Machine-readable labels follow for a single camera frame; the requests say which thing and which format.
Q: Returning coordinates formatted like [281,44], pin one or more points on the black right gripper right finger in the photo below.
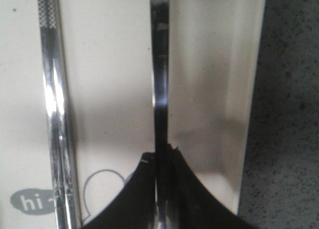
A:
[190,204]

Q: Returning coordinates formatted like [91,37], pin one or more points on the cream rabbit serving tray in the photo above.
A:
[212,63]

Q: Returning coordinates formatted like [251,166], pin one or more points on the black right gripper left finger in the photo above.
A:
[134,206]

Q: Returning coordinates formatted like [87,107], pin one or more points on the silver metal spoon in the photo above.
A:
[160,56]

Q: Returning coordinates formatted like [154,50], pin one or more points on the silver metal chopstick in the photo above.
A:
[52,63]
[66,151]

